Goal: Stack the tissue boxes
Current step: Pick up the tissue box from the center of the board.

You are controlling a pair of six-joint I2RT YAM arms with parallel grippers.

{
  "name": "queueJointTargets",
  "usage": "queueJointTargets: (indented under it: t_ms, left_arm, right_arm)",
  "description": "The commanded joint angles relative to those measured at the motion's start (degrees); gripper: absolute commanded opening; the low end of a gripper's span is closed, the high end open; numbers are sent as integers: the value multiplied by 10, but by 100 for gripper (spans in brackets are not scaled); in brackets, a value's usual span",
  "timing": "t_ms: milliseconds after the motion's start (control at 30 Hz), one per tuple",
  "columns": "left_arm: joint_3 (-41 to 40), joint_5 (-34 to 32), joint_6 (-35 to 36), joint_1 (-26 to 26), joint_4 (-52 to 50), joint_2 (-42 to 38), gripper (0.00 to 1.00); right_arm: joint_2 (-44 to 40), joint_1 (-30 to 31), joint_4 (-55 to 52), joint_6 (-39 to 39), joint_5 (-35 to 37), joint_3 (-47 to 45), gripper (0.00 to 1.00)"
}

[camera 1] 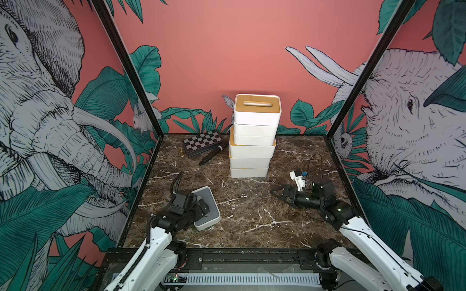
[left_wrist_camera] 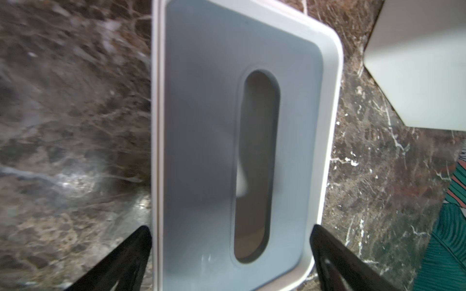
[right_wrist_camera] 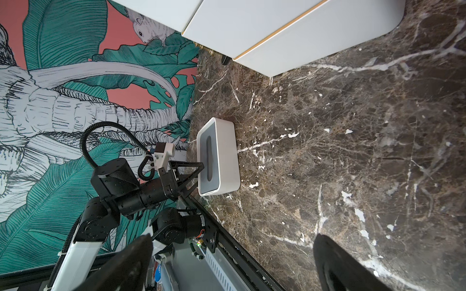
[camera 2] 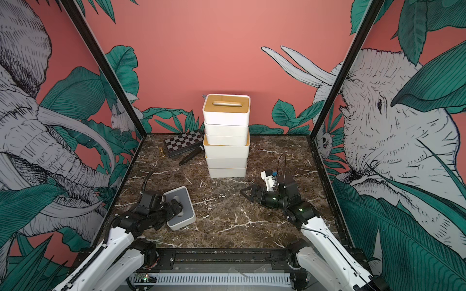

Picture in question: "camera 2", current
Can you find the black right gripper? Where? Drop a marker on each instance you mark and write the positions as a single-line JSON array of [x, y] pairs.
[[260, 191]]

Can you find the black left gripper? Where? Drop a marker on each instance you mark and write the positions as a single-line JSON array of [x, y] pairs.
[[172, 211]]

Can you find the grey lid tissue box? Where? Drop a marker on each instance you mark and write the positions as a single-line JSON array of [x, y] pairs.
[[218, 140], [184, 207]]

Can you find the yellow lid tissue box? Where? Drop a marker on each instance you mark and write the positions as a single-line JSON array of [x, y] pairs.
[[226, 163]]

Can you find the large bamboo lid tissue box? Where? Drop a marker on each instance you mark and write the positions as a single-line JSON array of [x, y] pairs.
[[219, 151]]

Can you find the small bamboo lid tissue box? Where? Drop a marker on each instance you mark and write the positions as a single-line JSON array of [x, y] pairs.
[[227, 110]]

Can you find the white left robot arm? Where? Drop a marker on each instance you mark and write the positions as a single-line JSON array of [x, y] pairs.
[[93, 268]]

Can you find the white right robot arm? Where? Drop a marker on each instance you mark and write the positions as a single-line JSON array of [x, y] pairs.
[[324, 256]]

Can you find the white bottom tissue box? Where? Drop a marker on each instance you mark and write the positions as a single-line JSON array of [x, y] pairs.
[[227, 172]]

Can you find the folding chess board box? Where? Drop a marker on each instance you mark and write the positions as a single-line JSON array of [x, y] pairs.
[[183, 143]]

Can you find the white vented strip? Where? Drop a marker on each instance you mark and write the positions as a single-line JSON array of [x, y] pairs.
[[200, 279]]

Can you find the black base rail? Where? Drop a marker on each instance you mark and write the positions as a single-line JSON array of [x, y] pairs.
[[278, 259]]

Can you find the black corner frame post left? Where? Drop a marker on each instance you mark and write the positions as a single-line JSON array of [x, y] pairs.
[[76, 16]]

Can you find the black corner frame post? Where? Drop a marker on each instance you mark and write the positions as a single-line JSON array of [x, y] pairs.
[[368, 20], [76, 16]]

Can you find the black corner frame post right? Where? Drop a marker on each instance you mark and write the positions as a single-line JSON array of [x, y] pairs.
[[368, 20]]

